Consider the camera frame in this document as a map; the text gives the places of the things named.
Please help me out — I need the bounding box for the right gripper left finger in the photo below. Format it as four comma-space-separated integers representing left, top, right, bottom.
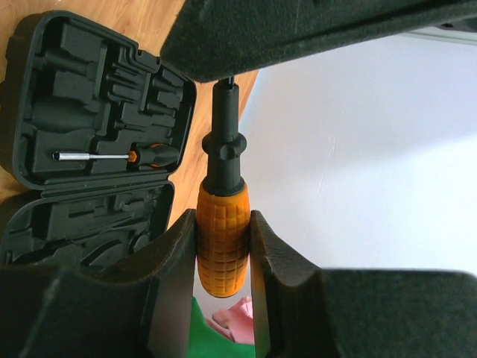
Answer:
1, 210, 196, 357

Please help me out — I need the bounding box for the green sleeveless shirt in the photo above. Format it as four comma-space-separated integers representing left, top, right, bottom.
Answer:
187, 298, 256, 358

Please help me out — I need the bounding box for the black-handled screwdriver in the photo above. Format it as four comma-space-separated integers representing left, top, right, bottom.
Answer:
52, 144, 180, 168

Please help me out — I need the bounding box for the black plastic tool case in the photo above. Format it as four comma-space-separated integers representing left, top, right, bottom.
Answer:
1, 10, 197, 271

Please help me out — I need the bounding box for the pink shirt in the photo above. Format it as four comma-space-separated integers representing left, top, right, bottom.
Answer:
208, 296, 255, 345

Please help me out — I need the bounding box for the orange-handled screwdriver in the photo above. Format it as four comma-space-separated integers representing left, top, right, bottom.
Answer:
196, 78, 250, 298

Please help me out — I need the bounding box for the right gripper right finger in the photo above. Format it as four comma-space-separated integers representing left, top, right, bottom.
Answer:
249, 210, 476, 357

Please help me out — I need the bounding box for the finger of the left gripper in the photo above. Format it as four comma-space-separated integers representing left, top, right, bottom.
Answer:
160, 1, 476, 83

